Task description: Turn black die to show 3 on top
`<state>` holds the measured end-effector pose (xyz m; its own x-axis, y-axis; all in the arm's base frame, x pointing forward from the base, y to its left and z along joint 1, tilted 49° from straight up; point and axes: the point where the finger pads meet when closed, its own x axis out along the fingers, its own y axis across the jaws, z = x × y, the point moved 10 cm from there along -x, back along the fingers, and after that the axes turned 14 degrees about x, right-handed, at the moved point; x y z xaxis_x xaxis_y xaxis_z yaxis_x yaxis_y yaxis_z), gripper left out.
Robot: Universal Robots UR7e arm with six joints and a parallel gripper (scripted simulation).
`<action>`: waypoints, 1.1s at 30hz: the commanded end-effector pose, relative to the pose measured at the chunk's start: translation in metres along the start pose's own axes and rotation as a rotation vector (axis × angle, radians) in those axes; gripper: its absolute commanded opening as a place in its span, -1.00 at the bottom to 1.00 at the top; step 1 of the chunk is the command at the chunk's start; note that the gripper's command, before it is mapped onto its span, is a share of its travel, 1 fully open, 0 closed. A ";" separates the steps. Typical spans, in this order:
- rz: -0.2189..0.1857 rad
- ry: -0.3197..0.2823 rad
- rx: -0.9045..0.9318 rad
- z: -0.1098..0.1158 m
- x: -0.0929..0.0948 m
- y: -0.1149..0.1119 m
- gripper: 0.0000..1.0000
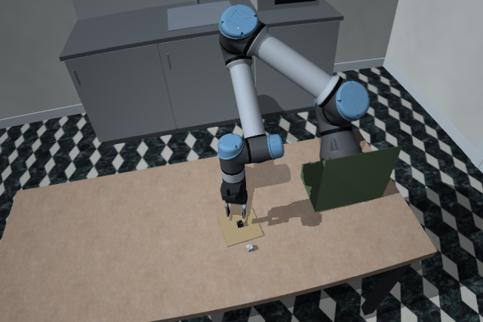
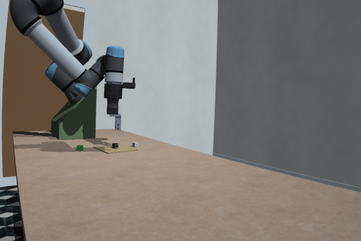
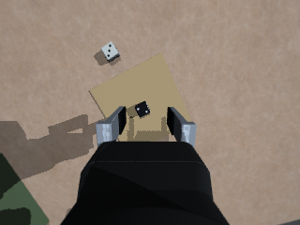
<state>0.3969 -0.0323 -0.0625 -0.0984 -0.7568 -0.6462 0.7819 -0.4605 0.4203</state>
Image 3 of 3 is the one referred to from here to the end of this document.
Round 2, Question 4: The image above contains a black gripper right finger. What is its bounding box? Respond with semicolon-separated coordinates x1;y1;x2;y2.
167;107;197;147

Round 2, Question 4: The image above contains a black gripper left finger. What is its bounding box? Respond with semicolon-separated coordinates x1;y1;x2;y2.
96;106;127;148

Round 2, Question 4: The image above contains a white die with black pips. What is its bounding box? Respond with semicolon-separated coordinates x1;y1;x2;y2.
101;42;120;61

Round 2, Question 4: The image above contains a tan flat mat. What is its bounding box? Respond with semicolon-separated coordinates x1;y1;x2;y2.
90;52;191;142

